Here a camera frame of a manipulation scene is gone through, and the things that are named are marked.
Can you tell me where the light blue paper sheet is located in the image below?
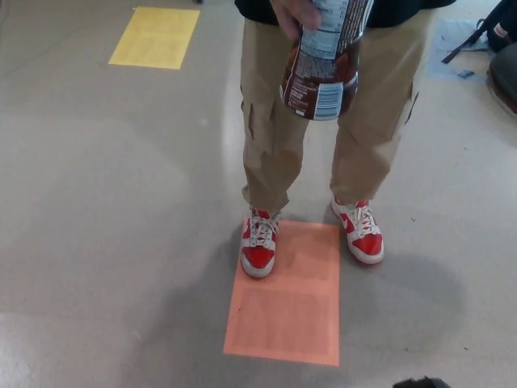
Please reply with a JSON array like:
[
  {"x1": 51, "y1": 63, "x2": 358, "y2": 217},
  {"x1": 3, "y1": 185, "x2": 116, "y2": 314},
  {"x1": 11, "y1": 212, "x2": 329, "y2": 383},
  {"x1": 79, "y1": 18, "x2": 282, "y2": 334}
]
[{"x1": 427, "y1": 18, "x2": 492, "y2": 82}]

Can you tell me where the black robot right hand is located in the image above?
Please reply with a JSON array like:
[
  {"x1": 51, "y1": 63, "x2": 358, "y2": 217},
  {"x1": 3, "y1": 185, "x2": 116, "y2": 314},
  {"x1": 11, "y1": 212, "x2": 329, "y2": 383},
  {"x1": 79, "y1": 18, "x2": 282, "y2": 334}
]
[{"x1": 392, "y1": 375, "x2": 445, "y2": 388}]

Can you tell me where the brown protein shake bottle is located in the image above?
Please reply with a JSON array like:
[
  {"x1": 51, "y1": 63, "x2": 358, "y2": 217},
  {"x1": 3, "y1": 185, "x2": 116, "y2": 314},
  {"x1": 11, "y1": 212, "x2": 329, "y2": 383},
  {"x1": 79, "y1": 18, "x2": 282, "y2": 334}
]
[{"x1": 280, "y1": 0, "x2": 375, "y2": 121}]

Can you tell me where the person in khaki trousers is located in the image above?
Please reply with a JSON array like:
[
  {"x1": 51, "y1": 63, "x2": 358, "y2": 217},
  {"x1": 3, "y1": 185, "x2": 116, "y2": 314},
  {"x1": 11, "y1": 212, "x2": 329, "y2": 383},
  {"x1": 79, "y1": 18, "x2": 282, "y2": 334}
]
[{"x1": 238, "y1": 7, "x2": 433, "y2": 213}]

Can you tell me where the person's bare right hand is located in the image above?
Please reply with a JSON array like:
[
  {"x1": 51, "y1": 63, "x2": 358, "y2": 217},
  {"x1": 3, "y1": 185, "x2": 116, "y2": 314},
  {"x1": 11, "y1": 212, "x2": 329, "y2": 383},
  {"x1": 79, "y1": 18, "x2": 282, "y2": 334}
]
[{"x1": 269, "y1": 0, "x2": 322, "y2": 36}]

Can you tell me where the red white right sneaker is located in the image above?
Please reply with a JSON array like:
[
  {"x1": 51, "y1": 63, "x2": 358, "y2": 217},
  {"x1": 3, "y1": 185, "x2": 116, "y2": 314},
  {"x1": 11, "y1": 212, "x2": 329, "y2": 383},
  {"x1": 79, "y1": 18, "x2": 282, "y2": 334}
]
[{"x1": 241, "y1": 205, "x2": 281, "y2": 280}]

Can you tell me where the black backpack with strap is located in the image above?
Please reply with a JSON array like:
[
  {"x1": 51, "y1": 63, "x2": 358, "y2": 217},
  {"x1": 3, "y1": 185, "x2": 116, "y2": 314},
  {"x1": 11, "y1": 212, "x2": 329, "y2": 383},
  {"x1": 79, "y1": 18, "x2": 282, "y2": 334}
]
[{"x1": 441, "y1": 0, "x2": 517, "y2": 65}]

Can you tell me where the orange paper sheet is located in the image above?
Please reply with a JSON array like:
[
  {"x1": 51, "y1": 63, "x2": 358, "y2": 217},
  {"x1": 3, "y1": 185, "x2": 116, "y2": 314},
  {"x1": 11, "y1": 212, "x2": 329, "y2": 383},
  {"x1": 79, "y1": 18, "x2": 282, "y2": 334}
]
[{"x1": 223, "y1": 220, "x2": 340, "y2": 356}]

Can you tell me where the red white sneaker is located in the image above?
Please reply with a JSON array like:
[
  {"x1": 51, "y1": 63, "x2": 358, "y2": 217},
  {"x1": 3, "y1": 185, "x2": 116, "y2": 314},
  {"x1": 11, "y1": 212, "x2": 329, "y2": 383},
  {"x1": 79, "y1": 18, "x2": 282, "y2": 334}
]
[
  {"x1": 241, "y1": 205, "x2": 281, "y2": 280},
  {"x1": 330, "y1": 196, "x2": 385, "y2": 266}
]

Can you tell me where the red white left sneaker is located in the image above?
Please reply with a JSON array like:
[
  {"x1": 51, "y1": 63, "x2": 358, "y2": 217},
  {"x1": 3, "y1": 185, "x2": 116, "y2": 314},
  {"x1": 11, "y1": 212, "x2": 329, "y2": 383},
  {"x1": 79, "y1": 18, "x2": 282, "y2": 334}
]
[{"x1": 330, "y1": 196, "x2": 385, "y2": 266}]

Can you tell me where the yellow paper sheet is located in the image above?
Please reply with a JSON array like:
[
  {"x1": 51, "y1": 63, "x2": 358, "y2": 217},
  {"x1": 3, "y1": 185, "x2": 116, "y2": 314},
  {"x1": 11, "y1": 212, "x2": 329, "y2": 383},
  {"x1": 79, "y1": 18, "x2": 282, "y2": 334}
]
[{"x1": 107, "y1": 6, "x2": 201, "y2": 70}]

